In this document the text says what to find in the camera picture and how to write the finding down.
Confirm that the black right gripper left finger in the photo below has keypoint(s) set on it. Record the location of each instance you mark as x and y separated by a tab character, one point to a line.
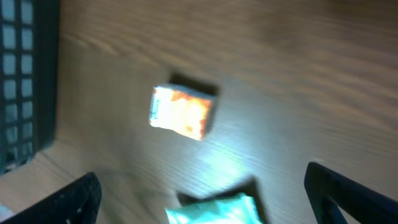
76	203

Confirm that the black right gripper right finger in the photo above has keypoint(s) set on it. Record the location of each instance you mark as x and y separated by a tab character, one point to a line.
330	192

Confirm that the white wet wipes pack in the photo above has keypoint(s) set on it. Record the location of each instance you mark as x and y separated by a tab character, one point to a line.
238	209

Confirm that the orange tissue pack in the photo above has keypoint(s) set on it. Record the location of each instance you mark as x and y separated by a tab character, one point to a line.
181	109

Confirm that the grey plastic mesh basket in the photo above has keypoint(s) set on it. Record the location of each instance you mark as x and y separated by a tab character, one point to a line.
29	66

